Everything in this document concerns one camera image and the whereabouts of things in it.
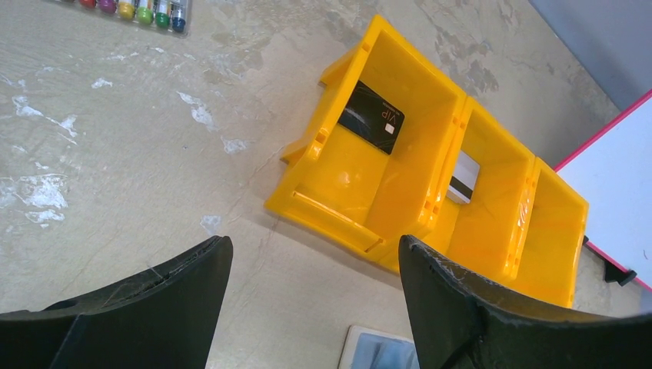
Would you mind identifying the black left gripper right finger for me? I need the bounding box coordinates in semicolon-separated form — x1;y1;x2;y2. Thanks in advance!
398;234;651;368

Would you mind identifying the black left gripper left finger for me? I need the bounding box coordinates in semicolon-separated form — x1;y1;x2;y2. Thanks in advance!
1;236;233;368

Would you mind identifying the beige leather card holder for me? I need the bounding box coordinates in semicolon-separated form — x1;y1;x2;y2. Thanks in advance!
338;325;420;369

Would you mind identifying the silver magnetic stripe card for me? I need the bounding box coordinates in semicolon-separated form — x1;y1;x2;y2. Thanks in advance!
446;151;480;204

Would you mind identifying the black magnetic stripe card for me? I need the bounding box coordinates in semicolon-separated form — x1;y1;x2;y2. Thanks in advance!
338;81;405;155

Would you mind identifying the yellow three-compartment bin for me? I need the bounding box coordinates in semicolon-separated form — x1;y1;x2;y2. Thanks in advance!
265;15;589;308

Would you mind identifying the pink-framed whiteboard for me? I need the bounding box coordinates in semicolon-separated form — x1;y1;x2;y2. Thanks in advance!
555;92;651;290

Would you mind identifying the marker pen pack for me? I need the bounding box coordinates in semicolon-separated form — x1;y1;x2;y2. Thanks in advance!
54;0;191;37

